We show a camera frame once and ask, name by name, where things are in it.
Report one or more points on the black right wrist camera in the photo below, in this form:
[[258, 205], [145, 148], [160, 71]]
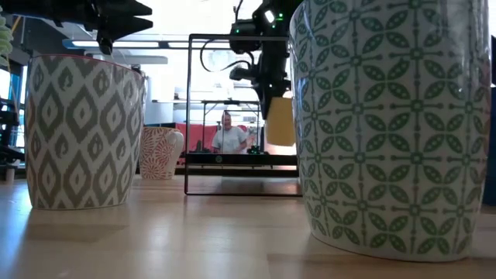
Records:
[[240, 73]]

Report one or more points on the white mug orange floral pattern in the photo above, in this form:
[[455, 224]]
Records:
[[159, 153]]

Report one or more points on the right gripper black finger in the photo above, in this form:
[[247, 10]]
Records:
[[266, 104]]

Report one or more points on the white mug green leaf pattern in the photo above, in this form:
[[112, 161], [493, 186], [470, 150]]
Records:
[[391, 128]]

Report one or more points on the red cloth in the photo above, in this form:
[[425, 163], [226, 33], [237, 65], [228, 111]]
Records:
[[195, 135]]

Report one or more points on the white column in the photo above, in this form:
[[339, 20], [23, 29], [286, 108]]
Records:
[[159, 100]]

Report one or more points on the pale green knitted object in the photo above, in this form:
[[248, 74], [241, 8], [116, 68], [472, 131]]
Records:
[[4, 42]]

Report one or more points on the grey diamond mug red rim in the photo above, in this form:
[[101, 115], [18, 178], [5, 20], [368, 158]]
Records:
[[81, 131]]

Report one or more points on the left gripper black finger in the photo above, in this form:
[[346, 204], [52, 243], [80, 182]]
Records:
[[124, 27], [124, 7]]

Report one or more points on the black table frame rail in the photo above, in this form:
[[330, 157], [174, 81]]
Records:
[[162, 169]]

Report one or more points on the yellow mug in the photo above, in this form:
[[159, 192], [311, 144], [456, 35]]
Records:
[[281, 124]]

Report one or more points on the person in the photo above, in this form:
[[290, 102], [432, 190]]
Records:
[[229, 139]]

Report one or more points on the black metal rack wooden shelf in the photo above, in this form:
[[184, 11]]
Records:
[[240, 159]]

